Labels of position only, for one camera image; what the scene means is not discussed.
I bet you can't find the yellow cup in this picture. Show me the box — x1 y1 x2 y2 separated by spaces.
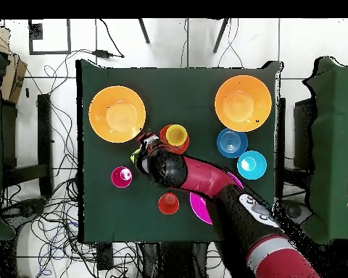
165 124 189 147

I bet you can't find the small red bowl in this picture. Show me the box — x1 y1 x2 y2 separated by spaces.
158 124 190 155

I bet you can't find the large orange bowl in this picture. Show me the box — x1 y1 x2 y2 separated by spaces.
214 75 273 133
88 85 146 144

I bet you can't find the red cup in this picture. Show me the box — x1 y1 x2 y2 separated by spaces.
110 165 133 189

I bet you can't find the dark green tablecloth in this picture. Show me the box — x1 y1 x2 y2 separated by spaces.
75 59 283 243

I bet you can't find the orange cup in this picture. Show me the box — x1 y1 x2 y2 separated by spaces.
157 192 181 216

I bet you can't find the dark blue bowl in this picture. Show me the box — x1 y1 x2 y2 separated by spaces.
216 127 249 159

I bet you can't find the large pink bowl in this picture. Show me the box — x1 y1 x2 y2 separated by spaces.
188 170 245 226

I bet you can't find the black power adapter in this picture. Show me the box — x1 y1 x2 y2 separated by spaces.
92 49 115 59

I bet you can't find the light blue bowl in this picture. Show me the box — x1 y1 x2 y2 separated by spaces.
236 150 268 181

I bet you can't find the black tripod leg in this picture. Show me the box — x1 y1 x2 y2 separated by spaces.
212 18 230 54
137 18 151 45

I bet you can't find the black stand base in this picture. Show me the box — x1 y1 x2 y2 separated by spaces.
5 198 49 219
279 199 312 225

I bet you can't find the cardboard box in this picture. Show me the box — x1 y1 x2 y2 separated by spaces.
0 24 28 105

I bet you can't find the black bench frame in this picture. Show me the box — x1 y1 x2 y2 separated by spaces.
1 93 54 198

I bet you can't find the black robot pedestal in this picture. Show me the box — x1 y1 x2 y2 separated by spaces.
138 241 210 278

